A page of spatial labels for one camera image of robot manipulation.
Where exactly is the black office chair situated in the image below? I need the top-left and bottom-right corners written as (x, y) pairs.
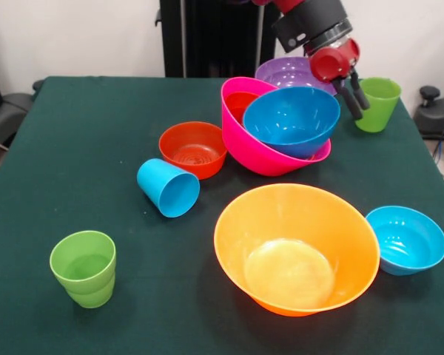
top-left (0, 47), bottom-right (45, 149)

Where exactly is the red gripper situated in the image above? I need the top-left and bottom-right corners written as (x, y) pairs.
top-left (309, 38), bottom-right (371, 121)

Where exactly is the blue cup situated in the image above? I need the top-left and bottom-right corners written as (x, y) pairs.
top-left (135, 158), bottom-right (201, 218)

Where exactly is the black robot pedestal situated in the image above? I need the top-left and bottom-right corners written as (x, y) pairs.
top-left (155, 0), bottom-right (284, 78)

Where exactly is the large red bowl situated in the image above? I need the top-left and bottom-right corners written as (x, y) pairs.
top-left (224, 91), bottom-right (260, 125)

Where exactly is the green cup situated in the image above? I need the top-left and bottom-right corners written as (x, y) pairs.
top-left (354, 76), bottom-right (403, 133)
top-left (49, 230), bottom-right (117, 309)

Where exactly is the medium blue bowl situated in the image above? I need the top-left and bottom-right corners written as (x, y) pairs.
top-left (242, 87), bottom-right (341, 160)

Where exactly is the small light blue bowl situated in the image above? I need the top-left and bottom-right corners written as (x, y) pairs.
top-left (365, 205), bottom-right (444, 277)

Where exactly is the small red bowl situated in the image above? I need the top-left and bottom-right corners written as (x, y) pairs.
top-left (158, 121), bottom-right (229, 180)

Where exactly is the purple bowl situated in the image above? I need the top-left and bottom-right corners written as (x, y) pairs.
top-left (254, 56), bottom-right (337, 97)

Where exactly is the large orange bowl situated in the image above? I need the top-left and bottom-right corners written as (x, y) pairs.
top-left (213, 183), bottom-right (381, 317)

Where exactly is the dark green table cloth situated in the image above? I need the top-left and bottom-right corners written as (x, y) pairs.
top-left (0, 75), bottom-right (444, 355)

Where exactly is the large pink bowl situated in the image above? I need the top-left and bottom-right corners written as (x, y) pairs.
top-left (221, 76), bottom-right (332, 177)

